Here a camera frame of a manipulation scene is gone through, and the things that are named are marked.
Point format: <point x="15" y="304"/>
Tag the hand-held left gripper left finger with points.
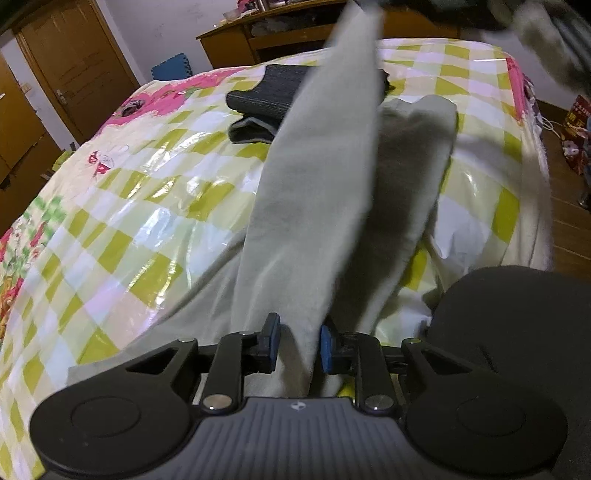
<point x="268" y="344"/>

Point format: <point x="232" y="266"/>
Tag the dark grey folded pants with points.
<point x="268" y="92"/>

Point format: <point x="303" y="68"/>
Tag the brown wooden wardrobe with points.
<point x="18" y="129"/>

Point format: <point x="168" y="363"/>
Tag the small dark object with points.
<point x="131" y="108"/>

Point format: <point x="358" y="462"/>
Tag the red printed bag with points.
<point x="577" y="129"/>

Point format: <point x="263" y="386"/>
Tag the pink object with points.
<point x="247" y="5"/>

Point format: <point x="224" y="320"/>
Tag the blue foam mat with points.
<point x="171" y="69"/>

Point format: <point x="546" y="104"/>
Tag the brown wooden door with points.
<point x="69" y="60"/>

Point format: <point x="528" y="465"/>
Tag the grey-green pants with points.
<point x="318" y="184"/>

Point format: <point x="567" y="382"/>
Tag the wooden desk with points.
<point x="226" y="46"/>

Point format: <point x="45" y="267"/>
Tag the black folded cloth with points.
<point x="521" y="323"/>

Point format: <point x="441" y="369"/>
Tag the green cloth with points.
<point x="62" y="159"/>

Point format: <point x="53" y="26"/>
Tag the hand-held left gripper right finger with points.
<point x="328" y="350"/>

